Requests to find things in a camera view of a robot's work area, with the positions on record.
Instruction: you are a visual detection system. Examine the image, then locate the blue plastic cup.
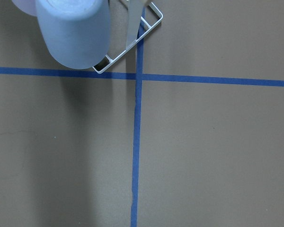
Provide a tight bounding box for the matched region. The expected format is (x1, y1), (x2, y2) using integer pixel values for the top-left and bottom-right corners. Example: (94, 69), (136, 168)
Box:
(35, 0), (111, 70)

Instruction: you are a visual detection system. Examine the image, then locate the purple plastic cup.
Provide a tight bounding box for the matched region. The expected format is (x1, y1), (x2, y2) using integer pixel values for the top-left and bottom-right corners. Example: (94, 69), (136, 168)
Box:
(12, 0), (36, 17)

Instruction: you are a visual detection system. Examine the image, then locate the white wire cup rack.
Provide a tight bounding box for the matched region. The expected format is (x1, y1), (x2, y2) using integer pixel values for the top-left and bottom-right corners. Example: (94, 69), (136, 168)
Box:
(93, 0), (163, 74)

